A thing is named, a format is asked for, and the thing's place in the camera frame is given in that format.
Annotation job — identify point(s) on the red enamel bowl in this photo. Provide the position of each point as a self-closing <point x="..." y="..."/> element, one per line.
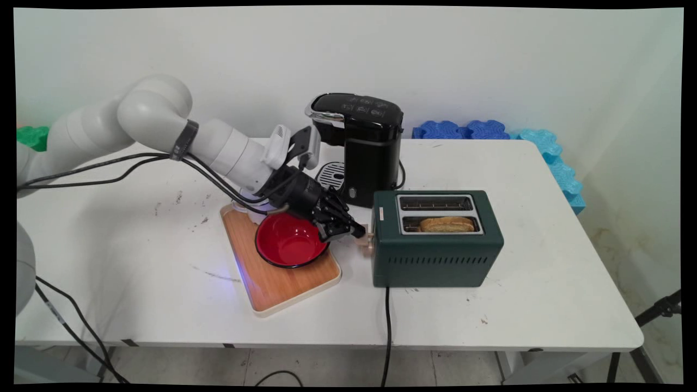
<point x="288" y="247"/>

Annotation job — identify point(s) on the green foam mat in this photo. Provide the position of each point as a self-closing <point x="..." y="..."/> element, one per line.
<point x="34" y="137"/>

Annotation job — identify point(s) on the beige toaster lever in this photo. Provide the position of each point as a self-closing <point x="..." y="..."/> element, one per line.
<point x="364" y="241"/>

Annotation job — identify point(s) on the wooden cutting board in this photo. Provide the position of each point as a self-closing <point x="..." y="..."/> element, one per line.
<point x="283" y="288"/>

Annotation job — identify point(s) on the light blue foam mat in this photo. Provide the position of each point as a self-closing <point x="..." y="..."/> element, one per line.
<point x="563" y="174"/>

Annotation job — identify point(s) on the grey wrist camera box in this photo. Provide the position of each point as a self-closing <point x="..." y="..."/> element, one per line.
<point x="305" y="144"/>

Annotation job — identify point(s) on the beige toaster knob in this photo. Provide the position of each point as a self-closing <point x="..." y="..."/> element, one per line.
<point x="370" y="250"/>

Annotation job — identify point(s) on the black tripod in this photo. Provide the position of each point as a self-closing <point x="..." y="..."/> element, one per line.
<point x="656" y="310"/>

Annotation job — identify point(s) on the dark blue foam mat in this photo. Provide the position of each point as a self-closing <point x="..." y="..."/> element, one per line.
<point x="441" y="130"/>
<point x="487" y="130"/>

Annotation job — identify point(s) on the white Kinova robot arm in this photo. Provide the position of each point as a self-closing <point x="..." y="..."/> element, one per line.
<point x="152" y="109"/>

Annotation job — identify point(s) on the dark green toaster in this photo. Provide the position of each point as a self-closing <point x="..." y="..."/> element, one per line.
<point x="435" y="261"/>

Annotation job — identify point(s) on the black coffee machine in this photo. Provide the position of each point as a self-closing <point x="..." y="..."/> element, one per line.
<point x="370" y="147"/>

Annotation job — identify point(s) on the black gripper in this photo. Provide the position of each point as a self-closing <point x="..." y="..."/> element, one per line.
<point x="297" y="193"/>

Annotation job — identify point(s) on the grey table leg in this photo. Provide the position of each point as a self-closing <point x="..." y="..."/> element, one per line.
<point x="107" y="360"/>

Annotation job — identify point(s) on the toasted bread slice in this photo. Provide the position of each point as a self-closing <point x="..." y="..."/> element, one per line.
<point x="446" y="224"/>

